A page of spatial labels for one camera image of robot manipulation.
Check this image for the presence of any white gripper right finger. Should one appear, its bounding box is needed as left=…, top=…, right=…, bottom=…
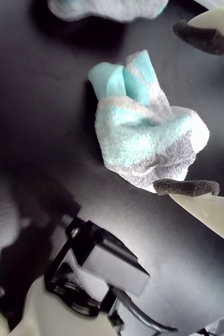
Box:
left=173, top=7, right=224, bottom=56

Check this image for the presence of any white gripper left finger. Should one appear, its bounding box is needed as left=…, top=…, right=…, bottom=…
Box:
left=153, top=178, right=224, bottom=249

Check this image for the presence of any fuzzy teal and grey sock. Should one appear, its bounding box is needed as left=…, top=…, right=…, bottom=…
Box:
left=87, top=49, right=210, bottom=194

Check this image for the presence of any grey sock with teal stripes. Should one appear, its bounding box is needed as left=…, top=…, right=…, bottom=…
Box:
left=47, top=0, right=169, bottom=22

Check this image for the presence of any black camera cable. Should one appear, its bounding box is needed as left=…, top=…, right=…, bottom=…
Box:
left=111, top=288, right=178, bottom=336

